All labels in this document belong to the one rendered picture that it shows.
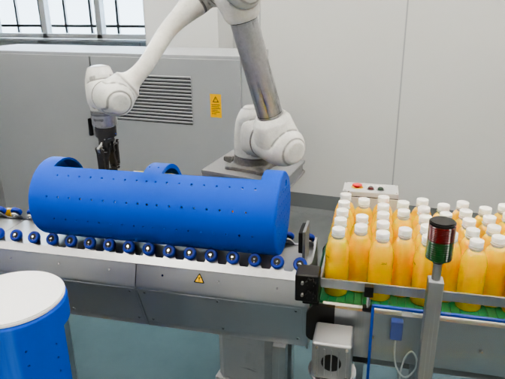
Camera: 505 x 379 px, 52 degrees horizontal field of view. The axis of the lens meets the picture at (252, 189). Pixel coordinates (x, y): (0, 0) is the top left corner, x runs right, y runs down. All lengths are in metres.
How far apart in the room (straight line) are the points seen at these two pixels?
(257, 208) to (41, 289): 0.66
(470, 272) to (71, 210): 1.28
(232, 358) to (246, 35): 1.52
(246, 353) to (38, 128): 2.35
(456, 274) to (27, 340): 1.19
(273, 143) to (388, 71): 2.38
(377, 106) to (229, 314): 2.79
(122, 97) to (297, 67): 2.85
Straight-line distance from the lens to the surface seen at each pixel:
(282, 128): 1.98
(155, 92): 3.46
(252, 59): 1.90
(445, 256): 1.34
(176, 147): 3.48
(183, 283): 1.81
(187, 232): 1.71
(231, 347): 2.60
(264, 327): 1.87
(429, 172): 4.40
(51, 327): 1.47
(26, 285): 1.58
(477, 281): 1.63
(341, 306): 1.62
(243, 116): 2.17
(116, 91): 1.69
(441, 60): 4.22
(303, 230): 1.72
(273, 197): 1.62
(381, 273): 1.61
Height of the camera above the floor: 1.76
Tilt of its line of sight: 20 degrees down
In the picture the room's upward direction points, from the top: 1 degrees counter-clockwise
